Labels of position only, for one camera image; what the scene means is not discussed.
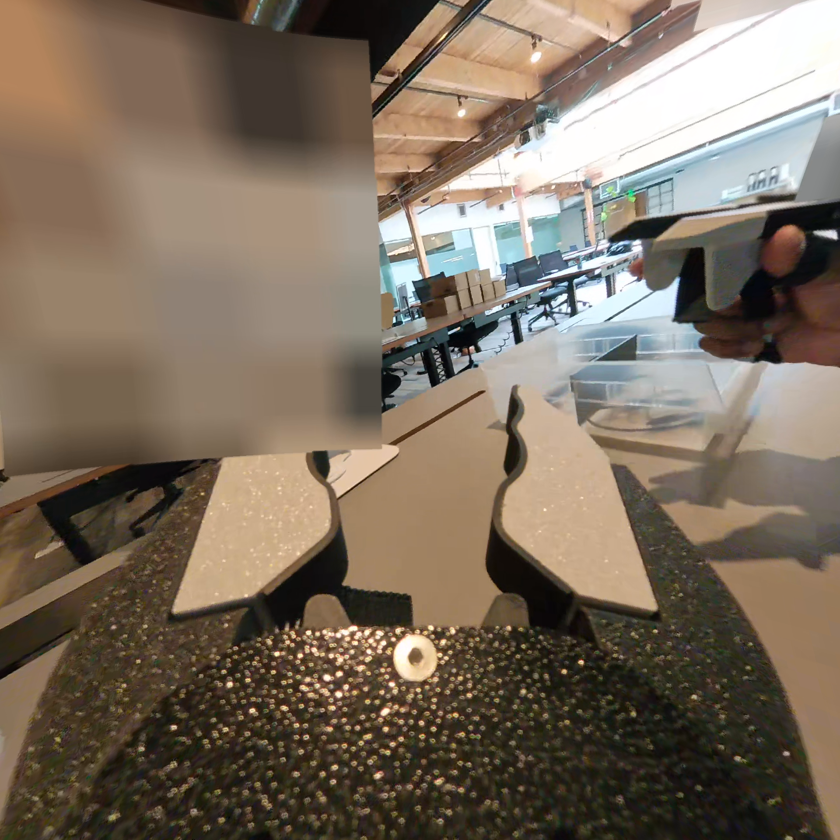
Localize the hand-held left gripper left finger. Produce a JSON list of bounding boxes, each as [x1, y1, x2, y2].
[[168, 453, 349, 627]]

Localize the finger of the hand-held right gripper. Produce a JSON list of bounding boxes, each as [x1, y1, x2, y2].
[[605, 200, 774, 244], [643, 215, 770, 291]]

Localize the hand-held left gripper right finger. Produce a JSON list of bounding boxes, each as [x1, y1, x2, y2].
[[486, 384, 660, 631]]

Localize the clear plastic organizer box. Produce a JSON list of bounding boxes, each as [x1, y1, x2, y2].
[[482, 320, 770, 460]]

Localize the person's right hand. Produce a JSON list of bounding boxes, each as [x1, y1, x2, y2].
[[696, 225, 840, 366]]

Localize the wood top office desk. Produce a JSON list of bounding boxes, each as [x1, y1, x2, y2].
[[545, 252, 641, 316]]

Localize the black office chair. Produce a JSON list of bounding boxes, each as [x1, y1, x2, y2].
[[508, 257, 559, 329], [446, 318, 500, 371]]

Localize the white document stand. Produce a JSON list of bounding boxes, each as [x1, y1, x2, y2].
[[320, 445, 401, 501]]

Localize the long wood top desk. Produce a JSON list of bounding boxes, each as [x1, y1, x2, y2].
[[381, 279, 553, 389]]

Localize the row of cardboard boxes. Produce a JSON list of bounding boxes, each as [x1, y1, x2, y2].
[[420, 268, 508, 320]]

